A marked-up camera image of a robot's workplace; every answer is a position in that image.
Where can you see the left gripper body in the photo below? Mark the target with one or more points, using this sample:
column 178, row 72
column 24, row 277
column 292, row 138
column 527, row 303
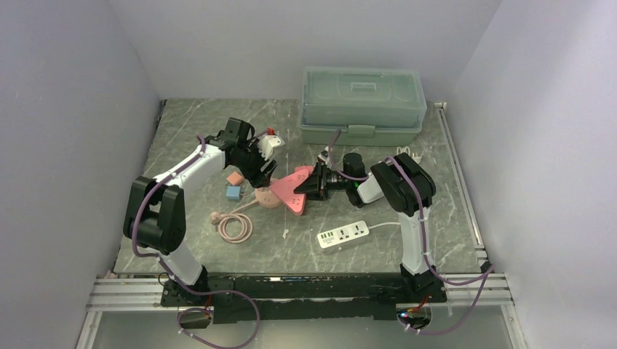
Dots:
column 250, row 161

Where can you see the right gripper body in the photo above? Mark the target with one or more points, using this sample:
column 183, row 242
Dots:
column 330, row 181

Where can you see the round pink socket hub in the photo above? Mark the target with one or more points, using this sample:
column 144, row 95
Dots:
column 266, row 198

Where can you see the orange charger cube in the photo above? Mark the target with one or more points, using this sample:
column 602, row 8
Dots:
column 235, row 179

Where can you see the pink triangular socket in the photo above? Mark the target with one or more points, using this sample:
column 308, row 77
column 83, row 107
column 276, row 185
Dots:
column 284, row 190

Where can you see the white power strip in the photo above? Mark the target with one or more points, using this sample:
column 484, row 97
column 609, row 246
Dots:
column 345, row 235

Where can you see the pink plug adapter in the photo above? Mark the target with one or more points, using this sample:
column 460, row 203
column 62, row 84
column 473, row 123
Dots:
column 305, row 168

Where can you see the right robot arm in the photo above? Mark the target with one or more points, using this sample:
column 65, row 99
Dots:
column 408, row 189

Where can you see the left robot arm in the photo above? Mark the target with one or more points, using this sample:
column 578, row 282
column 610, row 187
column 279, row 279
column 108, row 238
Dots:
column 155, row 220

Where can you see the blue charger cube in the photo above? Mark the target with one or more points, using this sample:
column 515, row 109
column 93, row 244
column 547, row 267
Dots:
column 234, row 193

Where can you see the green plastic storage box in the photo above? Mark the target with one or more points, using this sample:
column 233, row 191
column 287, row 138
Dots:
column 376, row 107

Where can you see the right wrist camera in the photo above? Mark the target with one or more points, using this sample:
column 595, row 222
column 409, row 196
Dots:
column 324, row 157

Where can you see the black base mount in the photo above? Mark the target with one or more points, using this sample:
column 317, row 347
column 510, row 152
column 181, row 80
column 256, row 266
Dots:
column 242, row 297

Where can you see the aluminium rail frame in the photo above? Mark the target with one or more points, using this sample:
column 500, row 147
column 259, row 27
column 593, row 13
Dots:
column 283, row 243

